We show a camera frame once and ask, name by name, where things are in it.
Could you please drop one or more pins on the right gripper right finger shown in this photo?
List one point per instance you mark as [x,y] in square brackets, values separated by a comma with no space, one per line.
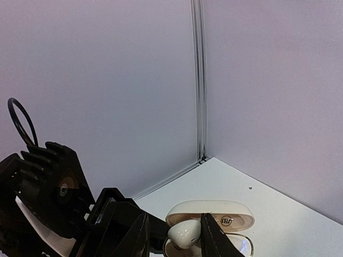
[214,241]

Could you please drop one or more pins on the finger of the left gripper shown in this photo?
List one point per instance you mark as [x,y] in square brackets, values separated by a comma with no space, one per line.
[158,231]

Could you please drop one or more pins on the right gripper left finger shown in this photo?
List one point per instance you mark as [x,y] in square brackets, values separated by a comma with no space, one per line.
[137,240]

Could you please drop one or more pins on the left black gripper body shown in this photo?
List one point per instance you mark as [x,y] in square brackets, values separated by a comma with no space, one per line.
[111,218]

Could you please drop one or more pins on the white earbud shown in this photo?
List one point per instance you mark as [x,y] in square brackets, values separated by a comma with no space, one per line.
[185,234]

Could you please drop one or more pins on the white earbud charging case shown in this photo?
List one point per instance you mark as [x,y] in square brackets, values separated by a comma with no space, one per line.
[232,217]

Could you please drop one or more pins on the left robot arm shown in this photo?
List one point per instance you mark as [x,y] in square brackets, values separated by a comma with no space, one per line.
[47,209]

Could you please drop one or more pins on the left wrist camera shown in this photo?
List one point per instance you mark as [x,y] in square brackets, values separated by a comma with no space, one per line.
[44,200]

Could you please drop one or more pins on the left aluminium frame post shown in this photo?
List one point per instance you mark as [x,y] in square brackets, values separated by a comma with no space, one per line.
[198,30]

